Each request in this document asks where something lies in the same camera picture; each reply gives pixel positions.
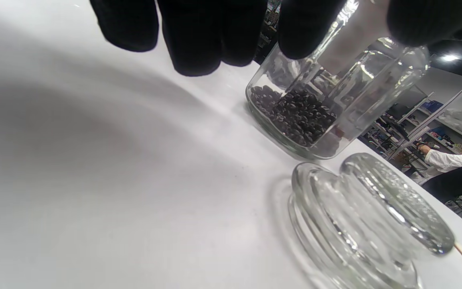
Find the white storage shelf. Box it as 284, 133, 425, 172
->
359, 68, 462, 177

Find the clear glass jar lid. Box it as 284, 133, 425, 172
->
289, 153, 456, 289

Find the person's left hand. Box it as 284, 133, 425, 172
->
89, 0, 462, 77

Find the heap of stored coffee beans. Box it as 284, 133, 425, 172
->
249, 84, 342, 147

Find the clear glass jar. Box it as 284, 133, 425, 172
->
245, 0, 431, 160

